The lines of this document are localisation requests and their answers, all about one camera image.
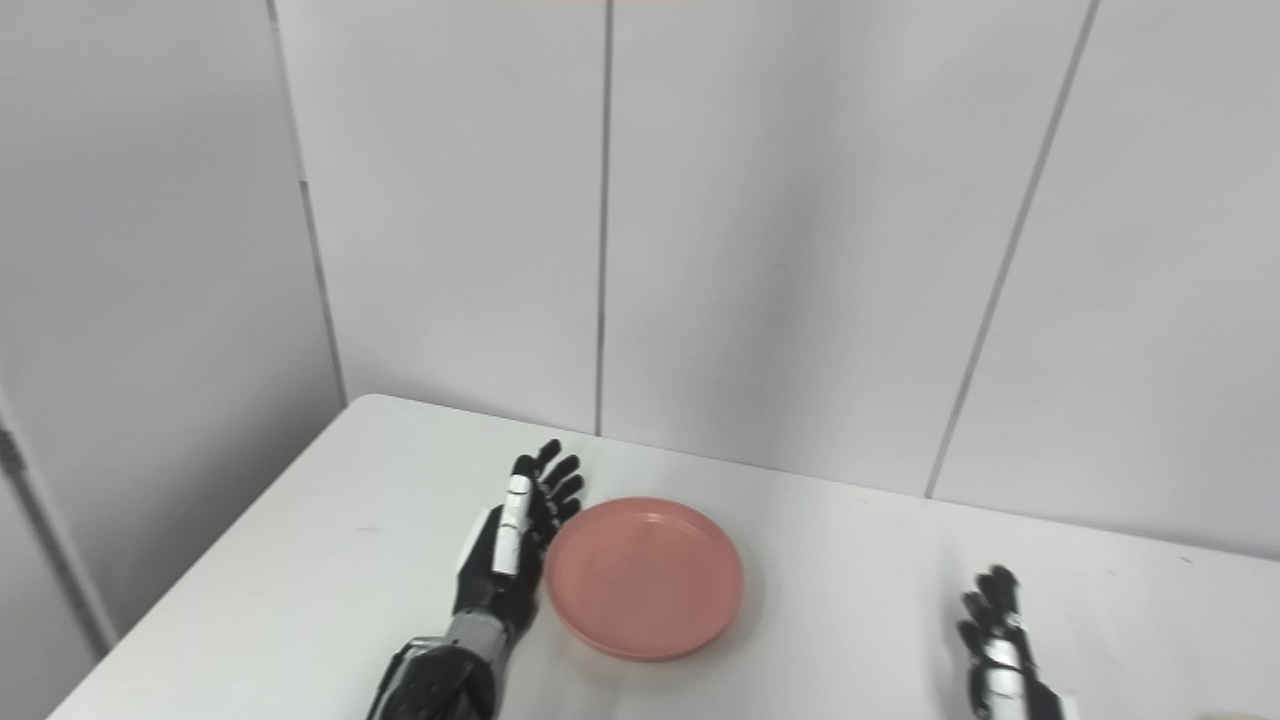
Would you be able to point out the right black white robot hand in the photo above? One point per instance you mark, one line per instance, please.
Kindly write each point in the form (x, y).
(1000, 660)

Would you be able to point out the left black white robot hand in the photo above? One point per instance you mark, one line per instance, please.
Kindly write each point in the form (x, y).
(505, 560)

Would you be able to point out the pink round plate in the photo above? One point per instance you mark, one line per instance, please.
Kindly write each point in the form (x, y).
(644, 578)

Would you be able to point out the cream steamed bun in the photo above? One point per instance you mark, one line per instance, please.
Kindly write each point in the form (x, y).
(1238, 716)

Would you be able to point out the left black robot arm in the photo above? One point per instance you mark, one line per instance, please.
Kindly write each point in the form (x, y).
(440, 680)

